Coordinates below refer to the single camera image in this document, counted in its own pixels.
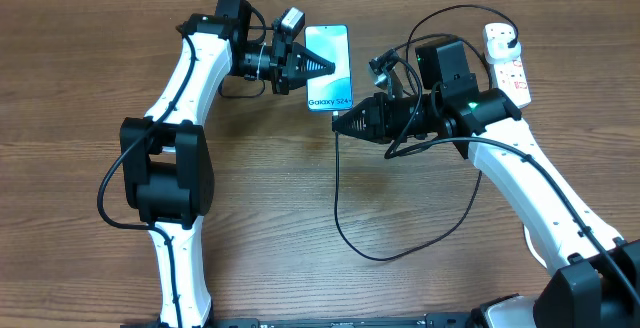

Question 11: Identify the Samsung Galaxy smartphone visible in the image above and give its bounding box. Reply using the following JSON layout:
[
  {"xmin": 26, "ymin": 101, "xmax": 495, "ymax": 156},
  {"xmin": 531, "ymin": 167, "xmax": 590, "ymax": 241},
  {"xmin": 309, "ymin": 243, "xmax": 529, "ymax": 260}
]
[{"xmin": 305, "ymin": 25, "xmax": 353, "ymax": 112}]

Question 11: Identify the black USB charging cable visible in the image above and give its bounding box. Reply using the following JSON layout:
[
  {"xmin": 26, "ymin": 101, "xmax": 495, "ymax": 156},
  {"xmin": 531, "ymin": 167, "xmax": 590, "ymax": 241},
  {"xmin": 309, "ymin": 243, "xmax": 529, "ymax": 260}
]
[{"xmin": 331, "ymin": 4, "xmax": 520, "ymax": 263}]

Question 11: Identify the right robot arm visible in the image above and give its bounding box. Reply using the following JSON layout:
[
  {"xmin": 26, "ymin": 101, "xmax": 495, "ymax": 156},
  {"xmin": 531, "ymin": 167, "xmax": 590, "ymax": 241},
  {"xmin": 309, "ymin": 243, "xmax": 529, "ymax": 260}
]
[{"xmin": 332, "ymin": 36, "xmax": 639, "ymax": 327}]

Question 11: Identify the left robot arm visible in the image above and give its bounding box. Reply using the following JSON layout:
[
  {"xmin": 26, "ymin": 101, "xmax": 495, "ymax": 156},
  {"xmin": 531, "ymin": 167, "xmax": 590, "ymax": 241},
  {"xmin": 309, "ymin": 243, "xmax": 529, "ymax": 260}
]
[{"xmin": 116, "ymin": 0, "xmax": 335, "ymax": 327}]

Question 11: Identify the white charger plug adapter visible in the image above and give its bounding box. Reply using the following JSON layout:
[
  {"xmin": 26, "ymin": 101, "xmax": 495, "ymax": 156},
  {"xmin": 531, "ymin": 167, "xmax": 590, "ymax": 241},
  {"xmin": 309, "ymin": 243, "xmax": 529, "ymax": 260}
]
[{"xmin": 486, "ymin": 39, "xmax": 522, "ymax": 64}]

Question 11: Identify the white power strip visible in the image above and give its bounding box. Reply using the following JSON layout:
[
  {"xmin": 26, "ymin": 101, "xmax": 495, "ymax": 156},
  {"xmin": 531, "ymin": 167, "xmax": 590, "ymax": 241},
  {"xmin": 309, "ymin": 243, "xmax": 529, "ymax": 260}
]
[{"xmin": 483, "ymin": 23, "xmax": 531, "ymax": 108}]

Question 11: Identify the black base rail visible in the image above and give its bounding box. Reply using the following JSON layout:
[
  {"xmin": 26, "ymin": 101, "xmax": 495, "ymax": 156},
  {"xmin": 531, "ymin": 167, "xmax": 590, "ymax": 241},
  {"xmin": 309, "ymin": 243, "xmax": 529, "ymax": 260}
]
[{"xmin": 119, "ymin": 311, "xmax": 481, "ymax": 328}]

